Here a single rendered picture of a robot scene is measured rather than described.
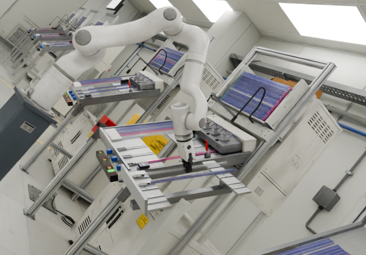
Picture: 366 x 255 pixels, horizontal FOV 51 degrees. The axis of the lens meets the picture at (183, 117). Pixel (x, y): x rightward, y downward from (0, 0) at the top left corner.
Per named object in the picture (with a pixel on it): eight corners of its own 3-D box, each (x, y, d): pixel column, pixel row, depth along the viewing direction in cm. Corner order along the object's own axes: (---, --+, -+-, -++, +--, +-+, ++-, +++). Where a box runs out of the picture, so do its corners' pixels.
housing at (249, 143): (243, 163, 218) (244, 140, 213) (203, 135, 260) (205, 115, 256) (254, 161, 221) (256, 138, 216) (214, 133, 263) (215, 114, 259)
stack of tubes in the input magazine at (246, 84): (262, 121, 217) (292, 85, 218) (219, 98, 261) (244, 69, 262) (274, 133, 223) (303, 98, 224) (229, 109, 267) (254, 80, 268)
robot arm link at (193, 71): (221, 67, 170) (206, 133, 168) (192, 65, 180) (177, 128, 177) (211, 60, 163) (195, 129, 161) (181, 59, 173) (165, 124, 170)
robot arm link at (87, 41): (83, 62, 180) (72, 53, 164) (77, 38, 182) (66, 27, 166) (185, 35, 180) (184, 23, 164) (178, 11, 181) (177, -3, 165)
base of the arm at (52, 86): (24, 101, 161) (54, 68, 162) (14, 85, 175) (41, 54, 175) (59, 123, 174) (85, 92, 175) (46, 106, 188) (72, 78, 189)
